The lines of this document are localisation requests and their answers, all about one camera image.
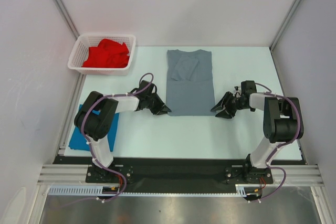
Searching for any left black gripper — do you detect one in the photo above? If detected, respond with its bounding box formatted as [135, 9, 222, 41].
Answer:
[145, 92, 170, 116]

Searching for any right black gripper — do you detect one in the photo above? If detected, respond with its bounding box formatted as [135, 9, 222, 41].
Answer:
[212, 91, 248, 119]

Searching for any grey t shirt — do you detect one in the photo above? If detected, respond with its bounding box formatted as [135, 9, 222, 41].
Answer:
[166, 49, 215, 116]

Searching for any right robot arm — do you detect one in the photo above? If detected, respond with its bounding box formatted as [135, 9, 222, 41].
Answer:
[211, 80, 304, 184]

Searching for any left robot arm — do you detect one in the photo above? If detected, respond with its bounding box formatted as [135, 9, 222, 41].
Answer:
[74, 80, 171, 182]

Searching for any red t shirt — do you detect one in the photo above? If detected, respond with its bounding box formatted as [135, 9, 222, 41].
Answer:
[82, 39, 130, 68]

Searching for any folded blue t shirt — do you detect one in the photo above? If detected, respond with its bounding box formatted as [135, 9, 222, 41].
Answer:
[68, 113, 119, 152]

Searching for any white plastic basket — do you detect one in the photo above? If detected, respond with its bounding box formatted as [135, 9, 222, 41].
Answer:
[67, 33, 137, 76]

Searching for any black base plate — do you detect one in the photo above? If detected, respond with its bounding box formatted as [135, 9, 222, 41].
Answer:
[54, 155, 308, 194]

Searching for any white slotted cable duct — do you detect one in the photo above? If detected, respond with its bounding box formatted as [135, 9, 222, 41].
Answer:
[48, 183, 261, 198]

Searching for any aluminium front rail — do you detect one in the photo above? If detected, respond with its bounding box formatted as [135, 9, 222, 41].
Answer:
[37, 164, 324, 187]

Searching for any right aluminium corner post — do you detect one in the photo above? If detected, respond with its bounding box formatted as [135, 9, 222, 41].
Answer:
[269, 0, 303, 53]

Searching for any aluminium corner post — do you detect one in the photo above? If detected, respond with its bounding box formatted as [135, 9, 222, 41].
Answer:
[269, 0, 303, 53]
[52, 0, 80, 40]

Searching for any left aluminium corner post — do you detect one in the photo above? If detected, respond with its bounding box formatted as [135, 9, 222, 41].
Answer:
[52, 0, 80, 40]

